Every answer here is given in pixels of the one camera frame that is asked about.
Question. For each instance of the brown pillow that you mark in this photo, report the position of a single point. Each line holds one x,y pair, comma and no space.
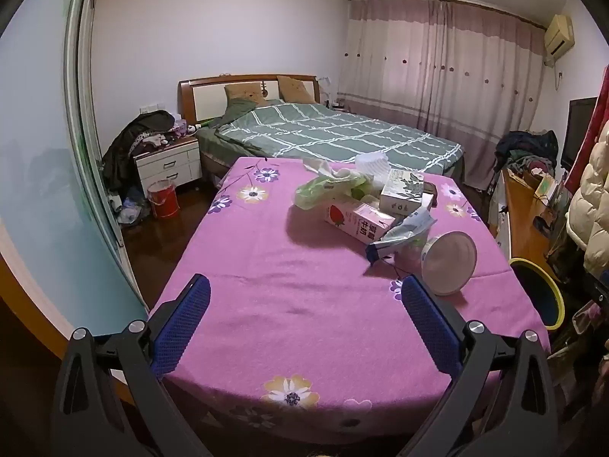
295,89
245,94

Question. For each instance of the pink strawberry milk carton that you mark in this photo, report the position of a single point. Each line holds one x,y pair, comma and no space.
361,221

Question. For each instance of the dark clothes pile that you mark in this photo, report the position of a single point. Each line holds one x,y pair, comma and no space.
123,147

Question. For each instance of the wooden desk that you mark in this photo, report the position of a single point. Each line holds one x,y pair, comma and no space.
523,228

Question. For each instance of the green plaid duvet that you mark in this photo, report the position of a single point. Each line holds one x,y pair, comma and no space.
333,138

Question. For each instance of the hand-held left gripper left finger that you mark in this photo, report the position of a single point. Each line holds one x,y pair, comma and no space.
183,323

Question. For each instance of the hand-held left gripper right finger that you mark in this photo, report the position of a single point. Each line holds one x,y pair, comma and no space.
430,323

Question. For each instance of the white bedside lamp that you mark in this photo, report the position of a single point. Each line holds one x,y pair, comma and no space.
325,86

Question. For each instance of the yellow rimmed dark bin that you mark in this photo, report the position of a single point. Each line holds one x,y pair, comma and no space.
537,295

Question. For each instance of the purple floral tablecloth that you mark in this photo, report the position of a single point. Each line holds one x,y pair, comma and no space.
285,271

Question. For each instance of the blue white plastic wrapper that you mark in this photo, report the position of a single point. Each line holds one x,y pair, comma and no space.
404,231

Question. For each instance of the small brown box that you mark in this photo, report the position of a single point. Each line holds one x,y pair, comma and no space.
429,188

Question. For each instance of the beige air conditioner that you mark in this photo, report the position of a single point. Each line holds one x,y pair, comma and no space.
559,33

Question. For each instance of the pink patterned box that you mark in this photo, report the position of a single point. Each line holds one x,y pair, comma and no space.
178,128

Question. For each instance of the white puffer jacket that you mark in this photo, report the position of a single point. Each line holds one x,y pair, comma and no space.
590,209

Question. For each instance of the white floral tissue box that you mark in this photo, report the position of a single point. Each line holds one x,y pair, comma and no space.
399,190

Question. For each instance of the green plastic bag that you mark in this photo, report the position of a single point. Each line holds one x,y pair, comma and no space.
316,190

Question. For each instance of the pink white curtain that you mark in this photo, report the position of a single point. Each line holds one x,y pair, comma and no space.
428,81

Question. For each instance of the black television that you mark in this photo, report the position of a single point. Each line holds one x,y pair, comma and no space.
578,133

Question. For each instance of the bed with green quilt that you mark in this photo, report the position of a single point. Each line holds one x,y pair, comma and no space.
204,100

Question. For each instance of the white nightstand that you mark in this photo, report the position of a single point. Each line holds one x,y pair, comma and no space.
166,166

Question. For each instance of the glass wardrobe sliding door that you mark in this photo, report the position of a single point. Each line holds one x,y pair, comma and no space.
38,176

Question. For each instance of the white wall socket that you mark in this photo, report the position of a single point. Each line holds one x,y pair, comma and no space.
152,108

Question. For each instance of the plastic bags heap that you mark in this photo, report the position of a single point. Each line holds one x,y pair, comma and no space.
131,212

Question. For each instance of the mixed clothes heap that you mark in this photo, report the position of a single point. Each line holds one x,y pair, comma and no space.
523,150

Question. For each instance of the red bucket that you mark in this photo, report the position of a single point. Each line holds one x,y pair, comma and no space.
164,202

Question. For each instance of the white pleated paper cup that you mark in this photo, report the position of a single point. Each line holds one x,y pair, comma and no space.
373,164

